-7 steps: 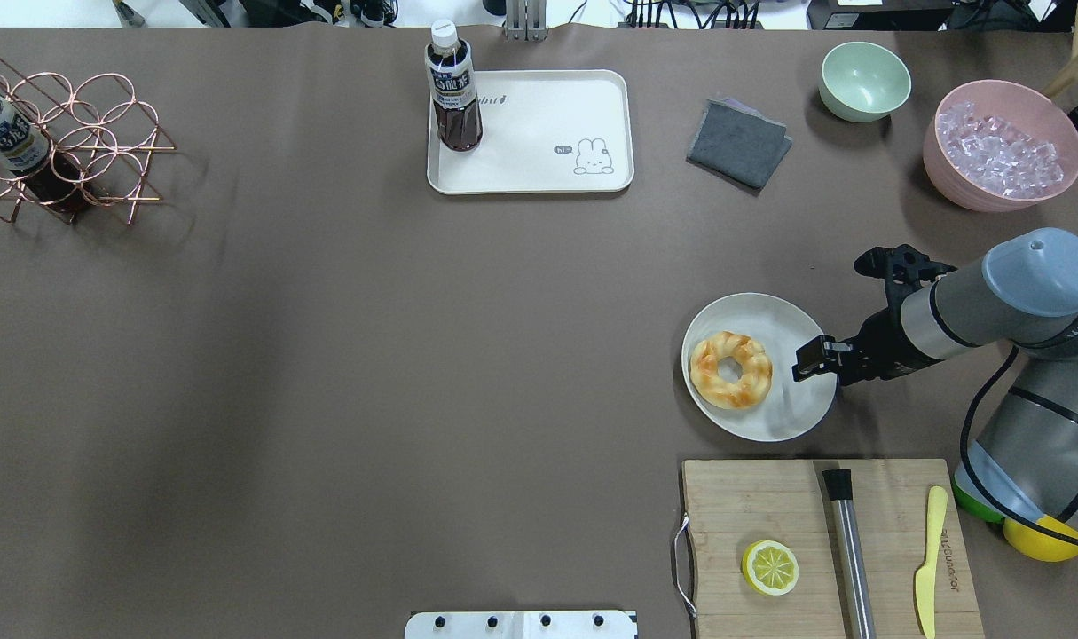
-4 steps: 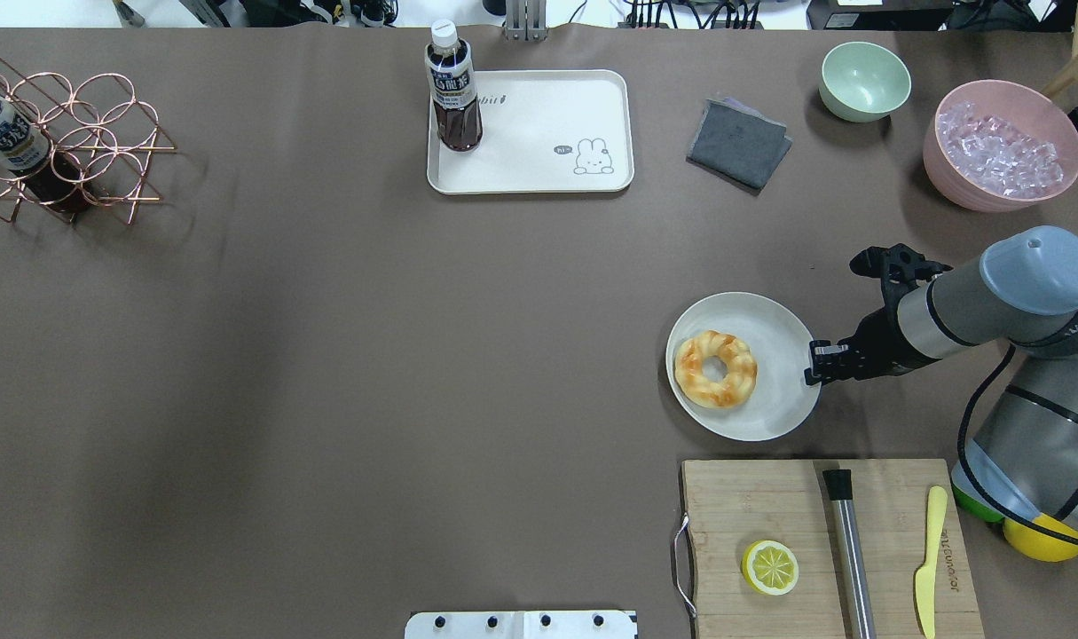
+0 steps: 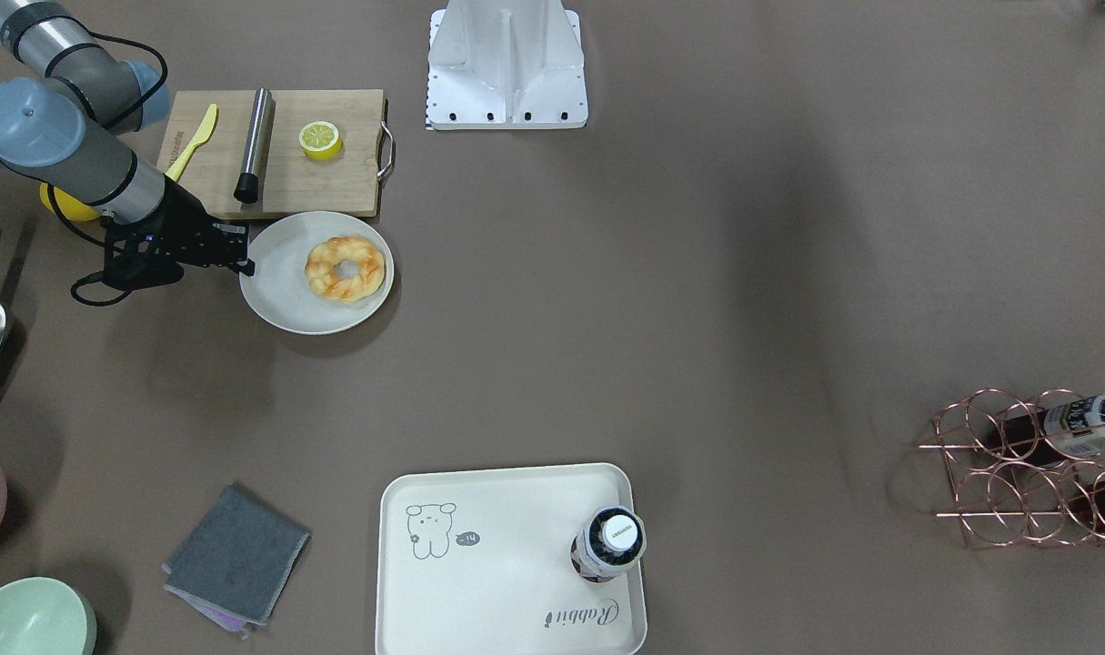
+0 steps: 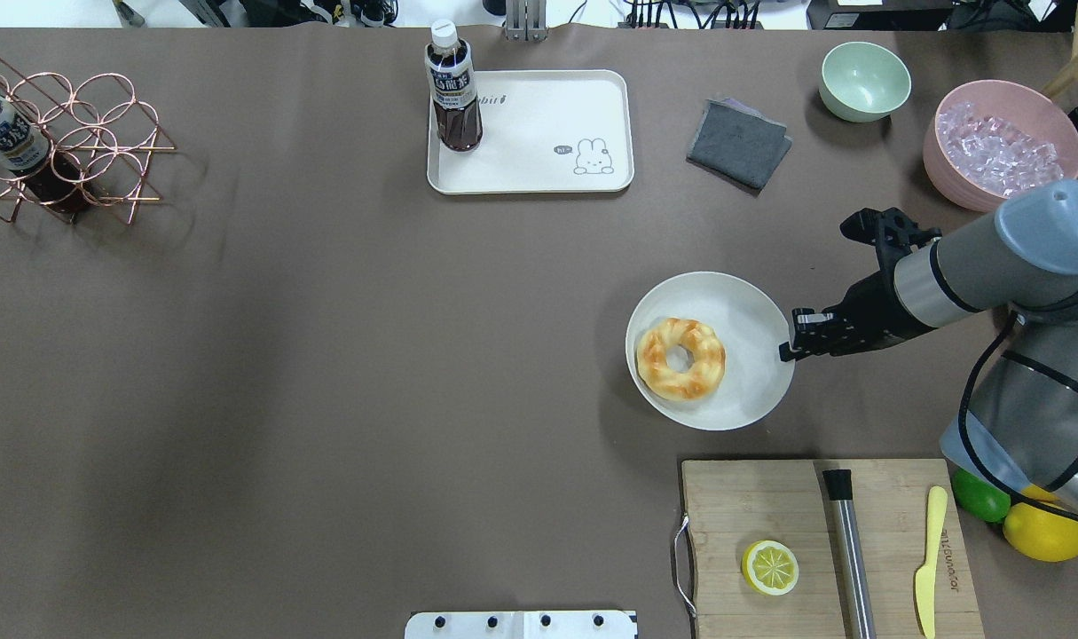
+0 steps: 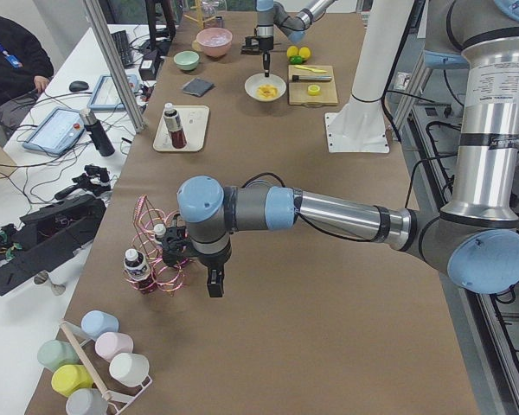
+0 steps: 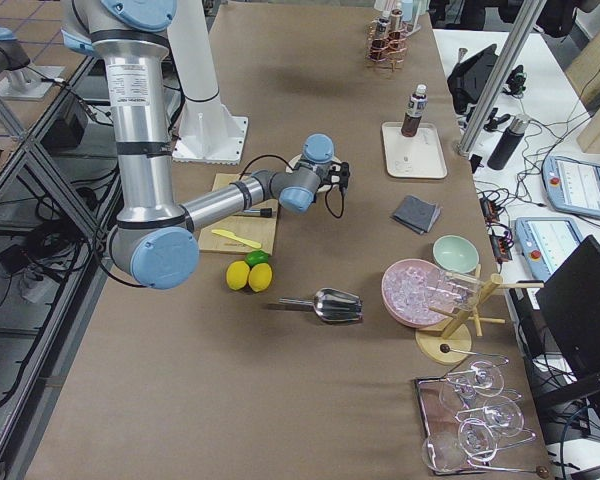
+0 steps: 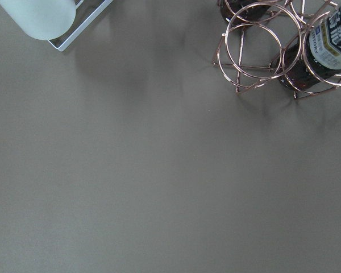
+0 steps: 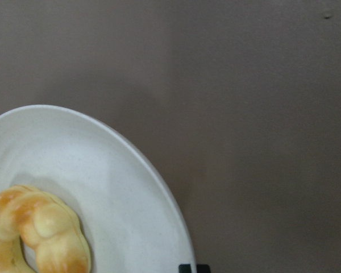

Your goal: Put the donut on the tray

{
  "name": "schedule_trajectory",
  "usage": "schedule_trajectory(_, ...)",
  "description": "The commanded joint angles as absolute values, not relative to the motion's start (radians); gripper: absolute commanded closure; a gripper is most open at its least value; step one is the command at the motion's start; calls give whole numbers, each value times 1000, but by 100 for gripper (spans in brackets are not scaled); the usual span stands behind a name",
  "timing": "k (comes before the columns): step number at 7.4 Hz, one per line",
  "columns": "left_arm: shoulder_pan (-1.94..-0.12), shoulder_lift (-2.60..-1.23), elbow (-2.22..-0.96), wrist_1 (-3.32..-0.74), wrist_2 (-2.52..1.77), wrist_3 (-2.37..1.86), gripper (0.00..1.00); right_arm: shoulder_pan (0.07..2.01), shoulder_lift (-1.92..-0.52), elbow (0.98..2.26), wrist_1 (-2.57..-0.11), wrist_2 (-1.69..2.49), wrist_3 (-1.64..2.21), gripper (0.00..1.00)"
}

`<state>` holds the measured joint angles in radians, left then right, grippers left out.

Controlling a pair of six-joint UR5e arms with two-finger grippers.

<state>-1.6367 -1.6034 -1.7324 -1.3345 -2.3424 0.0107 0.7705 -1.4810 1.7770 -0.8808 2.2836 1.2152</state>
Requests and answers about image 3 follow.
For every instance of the yellow lemon far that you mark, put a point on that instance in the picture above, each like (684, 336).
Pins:
(68, 206)

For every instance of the cream rabbit tray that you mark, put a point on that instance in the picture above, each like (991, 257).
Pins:
(493, 562)

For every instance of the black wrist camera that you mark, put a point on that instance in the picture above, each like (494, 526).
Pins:
(135, 260)

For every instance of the steel muddler black tip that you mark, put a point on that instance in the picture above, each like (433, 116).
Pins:
(252, 172)

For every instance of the yellow plastic knife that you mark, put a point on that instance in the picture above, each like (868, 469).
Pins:
(200, 137)

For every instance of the twisted glazed donut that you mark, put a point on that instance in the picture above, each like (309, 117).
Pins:
(345, 269)

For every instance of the copper wire bottle rack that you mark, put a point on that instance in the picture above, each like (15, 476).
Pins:
(1000, 502)

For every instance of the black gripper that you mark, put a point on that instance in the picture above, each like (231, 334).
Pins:
(185, 221)

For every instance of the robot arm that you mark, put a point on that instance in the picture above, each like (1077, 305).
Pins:
(63, 127)

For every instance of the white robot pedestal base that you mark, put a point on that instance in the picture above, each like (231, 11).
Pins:
(505, 65)

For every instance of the tea bottle on tray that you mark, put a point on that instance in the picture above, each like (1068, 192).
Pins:
(609, 545)

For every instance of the half lemon slice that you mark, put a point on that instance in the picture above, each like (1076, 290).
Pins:
(320, 141)

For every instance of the bamboo cutting board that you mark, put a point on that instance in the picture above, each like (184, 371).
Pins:
(292, 182)

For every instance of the white round plate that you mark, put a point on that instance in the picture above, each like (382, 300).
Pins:
(278, 292)

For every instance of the green bowl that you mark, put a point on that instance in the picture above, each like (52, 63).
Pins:
(42, 615)

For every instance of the tea bottle in rack front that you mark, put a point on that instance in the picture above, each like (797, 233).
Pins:
(1049, 436)

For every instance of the grey folded cloth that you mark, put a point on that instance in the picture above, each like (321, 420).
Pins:
(234, 565)

